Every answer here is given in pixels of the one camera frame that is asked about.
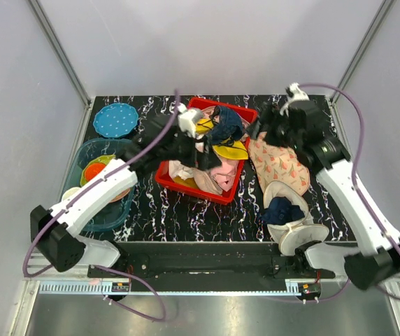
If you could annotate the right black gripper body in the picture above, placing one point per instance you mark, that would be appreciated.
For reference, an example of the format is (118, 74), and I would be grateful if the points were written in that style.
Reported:
(278, 133)

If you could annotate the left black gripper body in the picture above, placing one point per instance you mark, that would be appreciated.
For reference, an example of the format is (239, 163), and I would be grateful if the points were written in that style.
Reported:
(184, 148)

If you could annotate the navy blue lace bra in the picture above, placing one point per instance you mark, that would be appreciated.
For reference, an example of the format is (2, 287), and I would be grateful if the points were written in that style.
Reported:
(228, 128)

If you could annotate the white mesh laundry bag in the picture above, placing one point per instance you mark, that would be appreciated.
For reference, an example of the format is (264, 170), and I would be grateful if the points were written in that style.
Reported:
(295, 234)

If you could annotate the dark navy plain bra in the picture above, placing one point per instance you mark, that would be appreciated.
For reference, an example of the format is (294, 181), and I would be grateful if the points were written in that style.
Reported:
(281, 211)

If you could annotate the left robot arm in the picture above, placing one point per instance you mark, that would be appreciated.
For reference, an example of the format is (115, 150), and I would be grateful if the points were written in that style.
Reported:
(55, 232)

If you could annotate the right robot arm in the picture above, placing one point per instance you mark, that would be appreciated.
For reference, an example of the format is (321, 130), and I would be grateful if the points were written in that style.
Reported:
(377, 255)

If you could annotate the beige bra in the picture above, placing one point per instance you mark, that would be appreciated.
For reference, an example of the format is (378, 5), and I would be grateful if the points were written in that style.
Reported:
(204, 181)

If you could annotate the light pink bra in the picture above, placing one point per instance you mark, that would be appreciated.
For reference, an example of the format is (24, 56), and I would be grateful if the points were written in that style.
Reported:
(225, 174)

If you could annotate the white cloth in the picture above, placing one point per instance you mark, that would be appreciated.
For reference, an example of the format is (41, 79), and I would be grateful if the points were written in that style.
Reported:
(176, 169)

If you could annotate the red plastic bin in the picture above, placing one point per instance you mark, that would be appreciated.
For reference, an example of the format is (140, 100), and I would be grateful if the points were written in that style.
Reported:
(162, 175)

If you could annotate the floral pink oven mitt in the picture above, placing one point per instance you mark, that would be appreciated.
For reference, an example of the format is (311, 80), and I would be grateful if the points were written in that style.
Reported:
(274, 163)

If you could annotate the blue polka dot plate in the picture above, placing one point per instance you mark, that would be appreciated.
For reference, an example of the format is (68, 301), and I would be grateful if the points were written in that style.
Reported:
(115, 120)

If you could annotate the pink plate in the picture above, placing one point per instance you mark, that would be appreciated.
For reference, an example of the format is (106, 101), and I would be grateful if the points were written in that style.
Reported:
(121, 195)

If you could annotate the orange plastic cup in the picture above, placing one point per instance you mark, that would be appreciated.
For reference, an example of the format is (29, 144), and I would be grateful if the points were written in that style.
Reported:
(92, 170)

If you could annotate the clear blue plastic container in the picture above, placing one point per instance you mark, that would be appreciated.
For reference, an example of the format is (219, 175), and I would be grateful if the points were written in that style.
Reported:
(113, 215)

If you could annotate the cream cup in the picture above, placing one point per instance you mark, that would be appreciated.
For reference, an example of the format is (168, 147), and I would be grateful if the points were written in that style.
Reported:
(69, 192)

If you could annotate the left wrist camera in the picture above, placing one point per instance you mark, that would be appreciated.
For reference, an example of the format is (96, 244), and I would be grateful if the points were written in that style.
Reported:
(188, 119)

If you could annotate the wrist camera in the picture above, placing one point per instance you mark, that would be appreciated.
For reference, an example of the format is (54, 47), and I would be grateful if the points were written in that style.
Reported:
(294, 94)
(188, 119)

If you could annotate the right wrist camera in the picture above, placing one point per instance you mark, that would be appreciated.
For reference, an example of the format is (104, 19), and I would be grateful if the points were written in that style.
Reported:
(294, 94)

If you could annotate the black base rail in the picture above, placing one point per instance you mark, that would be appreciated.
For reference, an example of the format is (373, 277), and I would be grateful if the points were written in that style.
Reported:
(218, 267)

